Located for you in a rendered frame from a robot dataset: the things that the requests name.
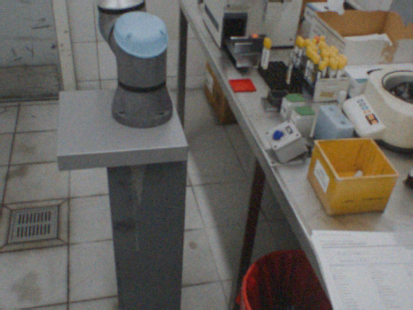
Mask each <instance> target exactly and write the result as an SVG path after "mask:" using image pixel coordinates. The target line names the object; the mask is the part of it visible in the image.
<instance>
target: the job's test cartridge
mask: <svg viewBox="0 0 413 310"><path fill-rule="evenodd" d="M282 8H283V5H282V3H281V2H267V3H266V8H265V11H262V18H261V19H262V22H264V24H281V20H282Z"/></svg>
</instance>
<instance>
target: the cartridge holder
mask: <svg viewBox="0 0 413 310"><path fill-rule="evenodd" d="M286 94H289V93H288V92H287V90H268V94H267V97H261V103H262V106H263V107H264V109H265V110H266V111H277V110H281V109H282V99H283V98H285V97H286Z"/></svg>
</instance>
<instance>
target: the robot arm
mask: <svg viewBox="0 0 413 310"><path fill-rule="evenodd" d="M97 7H98V28H99V30H100V34H101V35H102V38H104V40H105V41H106V42H107V43H108V46H109V47H110V49H111V50H112V52H113V53H114V55H115V57H116V70H117V82H118V85H117V87H116V89H115V96H114V98H113V100H112V117H113V118H114V119H115V121H117V122H119V123H120V124H123V125H125V126H128V127H130V128H154V127H158V126H160V125H162V124H165V123H167V121H169V120H171V117H172V116H173V103H172V101H171V97H170V94H169V91H168V89H167V43H168V36H167V27H166V26H165V23H164V22H163V21H162V20H161V19H160V18H158V17H156V16H155V15H151V14H148V12H147V7H146V2H145V0H97Z"/></svg>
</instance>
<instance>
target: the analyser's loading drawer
mask: <svg viewBox="0 0 413 310"><path fill-rule="evenodd" d="M223 41H224V42H225V43H226V45H227V47H228V48H229V49H230V51H231V54H232V55H233V56H234V58H235V60H236V61H237V63H236V66H237V67H239V66H254V65H257V62H258V53H252V51H251V49H252V43H248V37H241V35H240V34H226V35H223Z"/></svg>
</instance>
